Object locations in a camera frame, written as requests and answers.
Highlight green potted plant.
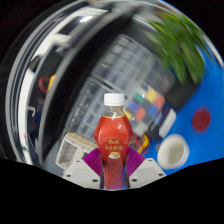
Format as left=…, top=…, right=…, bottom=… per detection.
left=144, top=10, right=213, bottom=87

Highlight grey drawer cabinet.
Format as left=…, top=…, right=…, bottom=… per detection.
left=90, top=33, right=161, bottom=103
left=64, top=77, right=116, bottom=142
left=144, top=56, right=177, bottom=99

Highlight flat round red coaster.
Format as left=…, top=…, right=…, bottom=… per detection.
left=191, top=106, right=212, bottom=134

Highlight clear organiser box colourful parts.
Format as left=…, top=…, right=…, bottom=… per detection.
left=124, top=84, right=168, bottom=135

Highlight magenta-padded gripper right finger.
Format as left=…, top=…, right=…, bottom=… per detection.
left=125, top=147, right=167, bottom=190

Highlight plain black box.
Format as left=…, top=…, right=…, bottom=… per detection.
left=165, top=75, right=202, bottom=113

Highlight black overhead shelf unit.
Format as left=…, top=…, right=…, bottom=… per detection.
left=5, top=0, right=164, bottom=166

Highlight white cup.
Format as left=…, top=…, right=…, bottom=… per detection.
left=156, top=133, right=191, bottom=171

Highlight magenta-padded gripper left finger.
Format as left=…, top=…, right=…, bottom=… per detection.
left=63, top=148, right=104, bottom=190

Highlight yellow multimeter with leads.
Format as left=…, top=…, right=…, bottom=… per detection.
left=132, top=132, right=152, bottom=157

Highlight red drink bottle white cap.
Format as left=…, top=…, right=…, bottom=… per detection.
left=93, top=92, right=135, bottom=190

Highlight flat black box blue print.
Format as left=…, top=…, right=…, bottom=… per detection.
left=146, top=107, right=178, bottom=142

